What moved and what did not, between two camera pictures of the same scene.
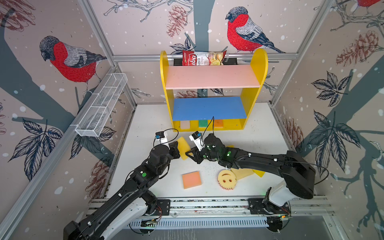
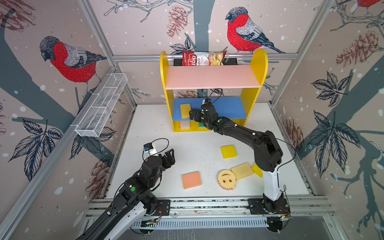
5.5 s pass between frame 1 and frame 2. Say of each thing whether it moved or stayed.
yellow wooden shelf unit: stayed
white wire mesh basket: stayed
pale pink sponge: stayed
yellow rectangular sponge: moved
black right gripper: moved
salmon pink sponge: stayed
